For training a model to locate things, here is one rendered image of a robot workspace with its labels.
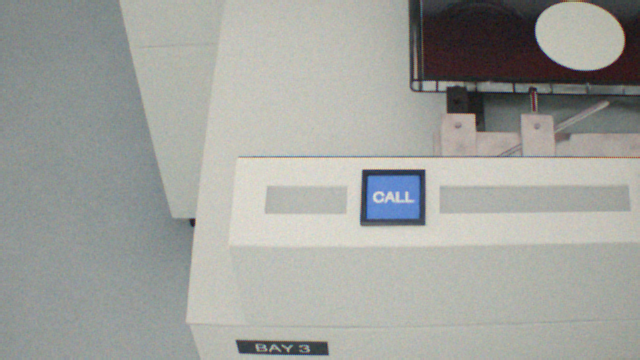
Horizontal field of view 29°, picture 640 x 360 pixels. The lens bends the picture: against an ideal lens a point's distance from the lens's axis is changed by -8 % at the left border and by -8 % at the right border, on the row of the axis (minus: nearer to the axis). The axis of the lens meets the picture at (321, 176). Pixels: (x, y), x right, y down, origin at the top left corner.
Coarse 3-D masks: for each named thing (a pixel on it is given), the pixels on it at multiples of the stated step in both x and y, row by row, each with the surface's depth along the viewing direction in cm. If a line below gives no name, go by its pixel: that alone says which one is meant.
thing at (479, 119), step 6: (468, 96) 135; (474, 96) 135; (480, 96) 135; (468, 102) 135; (474, 102) 135; (480, 102) 135; (474, 108) 134; (480, 108) 134; (480, 114) 134; (480, 120) 133; (480, 126) 133
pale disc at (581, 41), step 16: (544, 16) 135; (560, 16) 135; (576, 16) 135; (592, 16) 135; (608, 16) 135; (544, 32) 134; (560, 32) 133; (576, 32) 133; (592, 32) 133; (608, 32) 133; (544, 48) 132; (560, 48) 132; (576, 48) 132; (592, 48) 132; (608, 48) 132; (576, 64) 131; (592, 64) 131; (608, 64) 130
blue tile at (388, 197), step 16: (368, 176) 116; (384, 176) 116; (400, 176) 116; (416, 176) 116; (368, 192) 115; (384, 192) 115; (400, 192) 115; (416, 192) 115; (368, 208) 114; (384, 208) 114; (400, 208) 114; (416, 208) 114
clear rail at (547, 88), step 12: (420, 84) 130; (432, 84) 130; (444, 84) 130; (456, 84) 130; (468, 84) 129; (480, 84) 129; (504, 84) 129; (516, 84) 129; (528, 84) 129; (540, 84) 129; (552, 84) 129; (564, 84) 129; (576, 84) 129; (600, 84) 129; (612, 84) 128; (624, 84) 128; (636, 84) 128; (624, 96) 129; (636, 96) 128
